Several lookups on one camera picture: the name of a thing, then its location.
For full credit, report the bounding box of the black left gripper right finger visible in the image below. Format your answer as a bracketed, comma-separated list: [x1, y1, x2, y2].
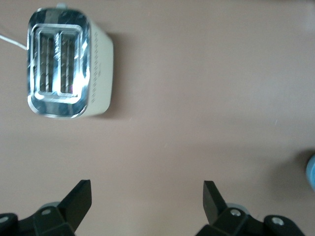
[196, 180, 305, 236]

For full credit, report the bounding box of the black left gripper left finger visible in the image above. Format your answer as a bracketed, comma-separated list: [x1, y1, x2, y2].
[0, 179, 93, 236]

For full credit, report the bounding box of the blue bowl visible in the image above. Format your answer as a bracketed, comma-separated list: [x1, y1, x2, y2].
[305, 154, 315, 192]

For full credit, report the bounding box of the white chrome-top toaster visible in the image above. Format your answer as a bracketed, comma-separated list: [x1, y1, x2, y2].
[26, 2, 114, 119]

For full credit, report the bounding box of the white toaster power cable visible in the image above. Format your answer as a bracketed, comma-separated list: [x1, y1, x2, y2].
[0, 33, 28, 51]

